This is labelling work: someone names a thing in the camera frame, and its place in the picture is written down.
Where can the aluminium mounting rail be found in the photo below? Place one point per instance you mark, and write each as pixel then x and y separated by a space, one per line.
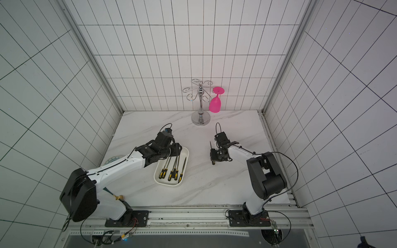
pixel 224 220

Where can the file tool yellow black handle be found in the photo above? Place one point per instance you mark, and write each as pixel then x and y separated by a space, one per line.
pixel 171 175

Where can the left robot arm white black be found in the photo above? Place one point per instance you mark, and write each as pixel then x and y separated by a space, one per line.
pixel 83 195

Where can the brass fitting near arm base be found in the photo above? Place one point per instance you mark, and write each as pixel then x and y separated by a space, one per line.
pixel 119 197

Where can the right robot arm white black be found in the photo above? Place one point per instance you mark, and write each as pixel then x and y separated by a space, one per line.
pixel 266 177

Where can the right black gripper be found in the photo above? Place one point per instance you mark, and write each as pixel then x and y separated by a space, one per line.
pixel 217 154

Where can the pink plastic wine glass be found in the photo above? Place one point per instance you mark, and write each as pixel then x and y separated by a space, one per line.
pixel 215 104

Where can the green patterned round plate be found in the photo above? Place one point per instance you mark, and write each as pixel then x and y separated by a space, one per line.
pixel 113 159

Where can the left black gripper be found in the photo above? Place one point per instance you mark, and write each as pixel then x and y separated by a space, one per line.
pixel 176 151

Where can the white plastic storage tray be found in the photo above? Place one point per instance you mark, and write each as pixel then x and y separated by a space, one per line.
pixel 184 153

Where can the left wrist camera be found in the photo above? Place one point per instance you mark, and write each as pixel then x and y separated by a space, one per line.
pixel 167 132

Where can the chrome glass holder stand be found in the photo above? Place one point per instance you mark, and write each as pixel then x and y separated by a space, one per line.
pixel 199 91

